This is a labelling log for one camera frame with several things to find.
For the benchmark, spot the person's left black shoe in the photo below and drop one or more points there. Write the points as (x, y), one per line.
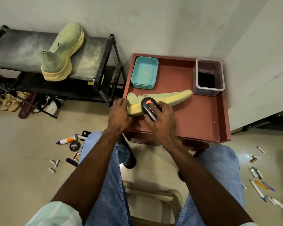
(131, 161)

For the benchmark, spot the person's left leg blue jeans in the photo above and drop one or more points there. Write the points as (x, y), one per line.
(110, 192)

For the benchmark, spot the white and black shoe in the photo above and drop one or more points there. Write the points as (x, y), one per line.
(52, 107)

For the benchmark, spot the black shoe rack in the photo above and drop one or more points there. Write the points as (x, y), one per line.
(21, 50)

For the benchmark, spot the black marker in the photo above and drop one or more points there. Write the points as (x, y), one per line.
(257, 173)

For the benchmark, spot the person's left fingers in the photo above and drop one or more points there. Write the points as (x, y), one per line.
(121, 102)

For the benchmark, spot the orange pen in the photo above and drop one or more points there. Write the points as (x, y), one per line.
(261, 184)

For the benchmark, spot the small brown tube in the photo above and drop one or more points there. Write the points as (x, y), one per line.
(253, 160)

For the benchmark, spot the small pale stick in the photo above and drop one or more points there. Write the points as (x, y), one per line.
(243, 185)

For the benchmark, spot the small black box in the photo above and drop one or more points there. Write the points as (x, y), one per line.
(86, 133)

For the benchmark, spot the maroon slipper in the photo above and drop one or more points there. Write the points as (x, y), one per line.
(26, 108)

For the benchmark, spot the person's right hand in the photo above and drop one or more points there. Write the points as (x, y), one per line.
(166, 124)

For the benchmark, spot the white pen blue cap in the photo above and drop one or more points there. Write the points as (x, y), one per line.
(257, 190)

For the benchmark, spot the beige sandals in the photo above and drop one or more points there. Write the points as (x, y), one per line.
(10, 102)

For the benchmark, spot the white sachet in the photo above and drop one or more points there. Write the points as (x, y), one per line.
(252, 172)

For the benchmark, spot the green knit slip-on shoe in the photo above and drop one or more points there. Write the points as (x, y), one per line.
(61, 54)
(172, 96)

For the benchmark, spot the person's right leg blue jeans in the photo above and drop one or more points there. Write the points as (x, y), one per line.
(222, 162)

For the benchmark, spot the small white battery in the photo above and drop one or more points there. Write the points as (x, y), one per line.
(52, 170)
(52, 162)
(57, 163)

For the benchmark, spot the person's right thumb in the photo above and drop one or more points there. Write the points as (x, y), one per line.
(149, 121)

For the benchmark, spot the copper battery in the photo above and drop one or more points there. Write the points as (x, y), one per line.
(75, 155)

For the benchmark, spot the beige plastic stool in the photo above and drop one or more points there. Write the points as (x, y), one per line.
(153, 200)

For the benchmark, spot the black brush with red spot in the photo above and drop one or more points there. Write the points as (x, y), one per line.
(147, 104)

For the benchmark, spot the small white tube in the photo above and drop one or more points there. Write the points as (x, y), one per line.
(260, 149)
(256, 156)

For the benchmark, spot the black flat stick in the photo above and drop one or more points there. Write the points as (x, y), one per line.
(72, 162)

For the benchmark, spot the person's leg blue jeans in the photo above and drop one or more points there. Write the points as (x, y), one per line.
(222, 162)
(110, 192)

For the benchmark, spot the short white pen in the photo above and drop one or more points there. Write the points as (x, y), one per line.
(270, 200)
(277, 203)

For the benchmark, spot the clear plastic container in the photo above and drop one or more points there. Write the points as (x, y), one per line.
(208, 77)

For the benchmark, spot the round black polish tin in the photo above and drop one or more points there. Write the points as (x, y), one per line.
(74, 146)

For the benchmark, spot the person's left hand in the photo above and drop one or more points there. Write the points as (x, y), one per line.
(118, 116)

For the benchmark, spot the light green shirt sleeve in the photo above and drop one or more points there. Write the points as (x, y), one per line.
(54, 215)

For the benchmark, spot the reddish-brown tray table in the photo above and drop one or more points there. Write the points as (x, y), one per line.
(198, 115)

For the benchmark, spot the teal plastic tub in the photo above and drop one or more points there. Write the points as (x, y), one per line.
(144, 72)

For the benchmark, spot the white glue bottle orange label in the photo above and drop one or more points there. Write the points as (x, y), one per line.
(67, 140)

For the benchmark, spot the white marker tube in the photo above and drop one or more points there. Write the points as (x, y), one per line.
(81, 137)

